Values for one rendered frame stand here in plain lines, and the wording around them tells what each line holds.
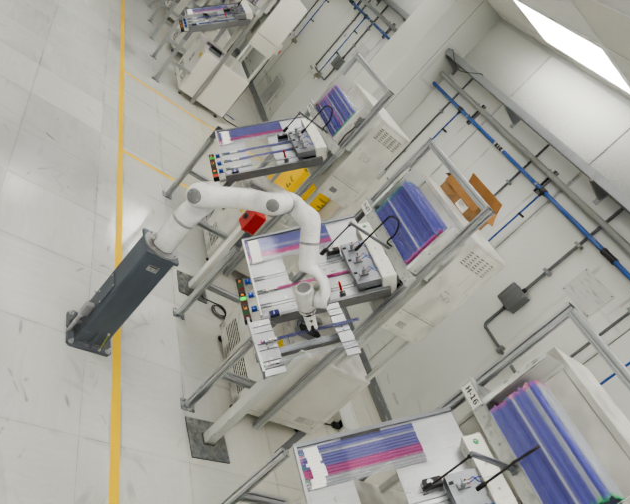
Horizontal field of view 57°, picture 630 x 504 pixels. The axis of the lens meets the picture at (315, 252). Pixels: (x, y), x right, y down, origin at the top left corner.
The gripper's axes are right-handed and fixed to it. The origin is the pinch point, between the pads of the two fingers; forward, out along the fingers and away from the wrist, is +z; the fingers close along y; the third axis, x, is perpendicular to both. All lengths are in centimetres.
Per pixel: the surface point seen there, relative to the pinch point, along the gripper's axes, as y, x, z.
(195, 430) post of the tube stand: 2, 72, 56
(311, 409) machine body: 15, 6, 95
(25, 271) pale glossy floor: 84, 135, -17
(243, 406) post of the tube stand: -5, 43, 37
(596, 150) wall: 111, -253, 40
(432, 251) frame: 15, -72, -12
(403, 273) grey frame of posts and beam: 19, -58, 2
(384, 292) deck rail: 17.0, -45.8, 9.7
